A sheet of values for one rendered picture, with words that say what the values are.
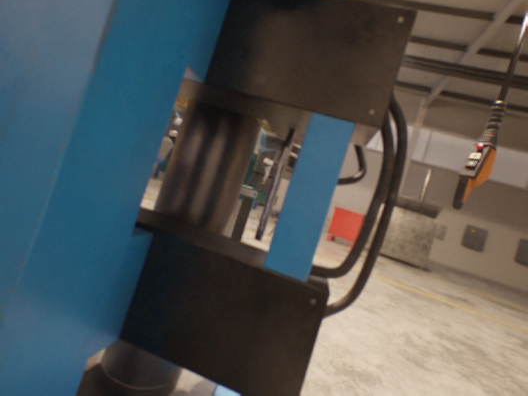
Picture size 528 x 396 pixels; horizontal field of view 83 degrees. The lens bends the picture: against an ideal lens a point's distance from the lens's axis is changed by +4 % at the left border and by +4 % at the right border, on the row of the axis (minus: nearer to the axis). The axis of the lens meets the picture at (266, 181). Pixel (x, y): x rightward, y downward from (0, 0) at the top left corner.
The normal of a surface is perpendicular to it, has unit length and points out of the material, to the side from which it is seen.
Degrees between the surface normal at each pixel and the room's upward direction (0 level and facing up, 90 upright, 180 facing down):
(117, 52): 90
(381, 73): 90
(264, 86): 90
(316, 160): 90
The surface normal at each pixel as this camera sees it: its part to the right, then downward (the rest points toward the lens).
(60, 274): 0.94, 0.29
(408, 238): -0.25, -0.11
